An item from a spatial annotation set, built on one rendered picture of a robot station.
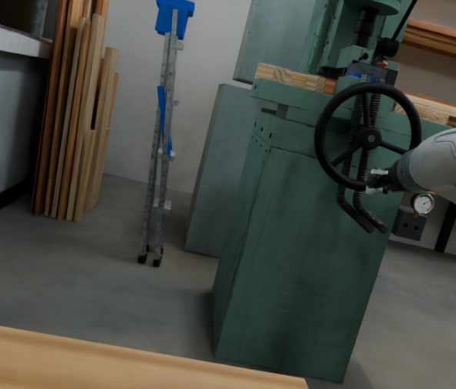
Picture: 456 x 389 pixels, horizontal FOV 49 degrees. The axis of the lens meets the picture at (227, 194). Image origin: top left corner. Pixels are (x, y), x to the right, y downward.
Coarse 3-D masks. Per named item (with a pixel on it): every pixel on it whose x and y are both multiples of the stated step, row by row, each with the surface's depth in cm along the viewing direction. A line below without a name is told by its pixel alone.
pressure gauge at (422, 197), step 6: (414, 198) 151; (420, 198) 150; (426, 198) 150; (432, 198) 150; (414, 204) 150; (420, 204) 151; (426, 204) 151; (432, 204) 151; (414, 210) 152; (420, 210) 151; (426, 210) 151; (414, 216) 153
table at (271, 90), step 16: (256, 80) 158; (272, 80) 147; (256, 96) 148; (272, 96) 148; (288, 96) 148; (304, 96) 149; (320, 96) 149; (320, 112) 150; (336, 112) 140; (352, 112) 141; (384, 128) 142; (400, 128) 152; (432, 128) 152; (448, 128) 152
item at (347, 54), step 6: (342, 48) 170; (348, 48) 162; (354, 48) 158; (360, 48) 158; (342, 54) 167; (348, 54) 160; (354, 54) 158; (360, 54) 158; (372, 54) 158; (342, 60) 166; (348, 60) 158; (360, 60) 158; (366, 60) 159; (336, 66) 171; (342, 66) 164
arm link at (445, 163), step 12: (444, 132) 87; (420, 144) 93; (432, 144) 87; (444, 144) 84; (420, 156) 90; (432, 156) 87; (444, 156) 84; (420, 168) 91; (432, 168) 87; (444, 168) 84; (420, 180) 93; (432, 180) 89; (444, 180) 86; (444, 192) 90
